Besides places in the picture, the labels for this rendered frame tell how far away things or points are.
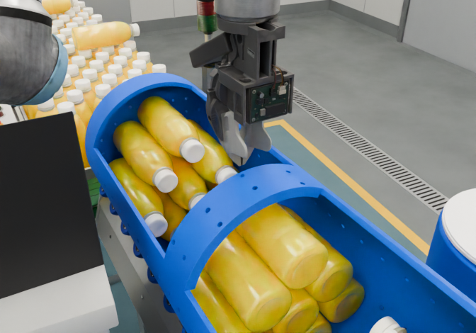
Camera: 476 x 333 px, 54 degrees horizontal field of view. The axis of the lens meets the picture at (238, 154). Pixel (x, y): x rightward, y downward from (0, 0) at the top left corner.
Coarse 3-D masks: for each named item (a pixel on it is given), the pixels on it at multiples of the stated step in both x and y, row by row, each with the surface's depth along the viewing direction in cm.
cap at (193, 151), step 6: (186, 144) 81; (192, 144) 80; (198, 144) 81; (186, 150) 80; (192, 150) 81; (198, 150) 82; (204, 150) 82; (186, 156) 81; (192, 156) 81; (198, 156) 82; (192, 162) 82
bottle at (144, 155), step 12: (132, 120) 94; (120, 132) 92; (132, 132) 90; (144, 132) 90; (120, 144) 90; (132, 144) 87; (144, 144) 86; (156, 144) 87; (132, 156) 86; (144, 156) 83; (156, 156) 83; (168, 156) 85; (132, 168) 86; (144, 168) 83; (156, 168) 82; (168, 168) 82; (144, 180) 84
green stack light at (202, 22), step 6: (198, 18) 140; (204, 18) 139; (210, 18) 139; (216, 18) 140; (198, 24) 141; (204, 24) 140; (210, 24) 140; (216, 24) 141; (204, 30) 141; (210, 30) 141
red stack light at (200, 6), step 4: (196, 0) 139; (196, 4) 139; (200, 4) 137; (204, 4) 137; (208, 4) 137; (212, 4) 137; (200, 8) 138; (204, 8) 137; (208, 8) 137; (212, 8) 138; (200, 12) 138; (204, 12) 138; (208, 12) 138; (212, 12) 138
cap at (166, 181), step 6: (162, 174) 80; (168, 174) 80; (174, 174) 81; (156, 180) 81; (162, 180) 80; (168, 180) 81; (174, 180) 82; (162, 186) 81; (168, 186) 82; (174, 186) 82
